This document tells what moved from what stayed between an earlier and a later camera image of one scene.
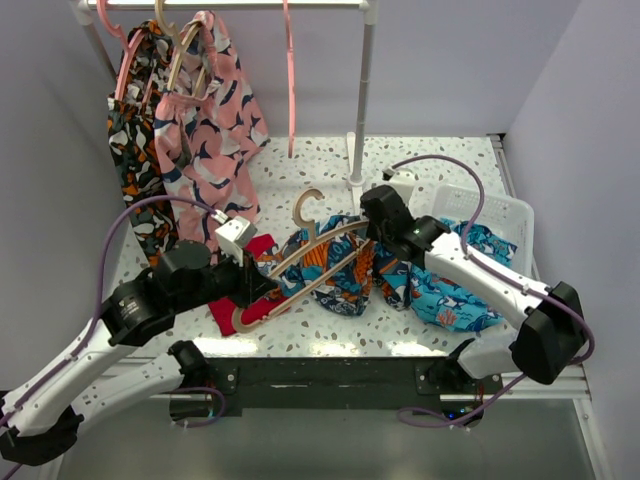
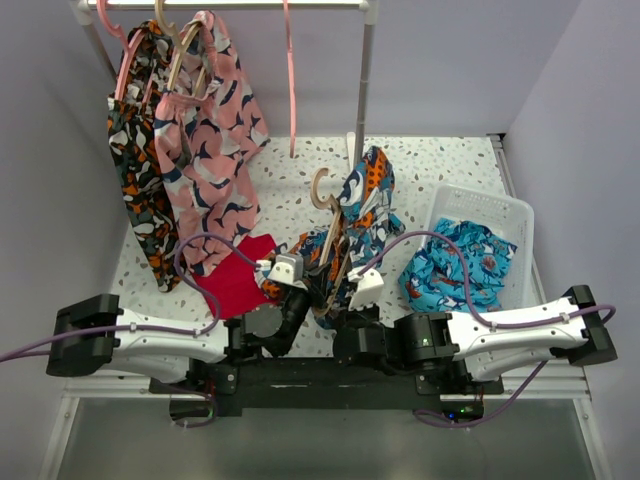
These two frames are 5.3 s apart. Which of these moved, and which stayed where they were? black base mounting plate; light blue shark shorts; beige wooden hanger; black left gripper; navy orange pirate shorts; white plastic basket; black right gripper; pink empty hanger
Moved: navy orange pirate shorts; beige wooden hanger; black left gripper; black right gripper
Stayed: black base mounting plate; white plastic basket; light blue shark shorts; pink empty hanger
